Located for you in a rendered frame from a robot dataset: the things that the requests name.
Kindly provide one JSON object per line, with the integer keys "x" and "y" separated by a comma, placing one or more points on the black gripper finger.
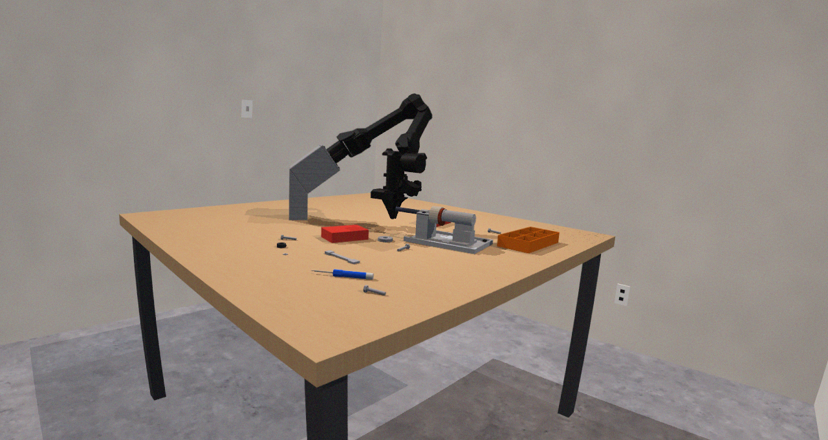
{"x": 398, "y": 204}
{"x": 391, "y": 206}

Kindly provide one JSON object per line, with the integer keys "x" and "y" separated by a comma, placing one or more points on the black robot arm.
{"x": 359, "y": 139}

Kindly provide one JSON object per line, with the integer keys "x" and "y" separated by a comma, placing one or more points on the blue screwdriver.
{"x": 351, "y": 274}

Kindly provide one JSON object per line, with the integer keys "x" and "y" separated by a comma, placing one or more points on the orange compartment tray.
{"x": 528, "y": 241}

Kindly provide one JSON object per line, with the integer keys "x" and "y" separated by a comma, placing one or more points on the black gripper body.
{"x": 388, "y": 192}

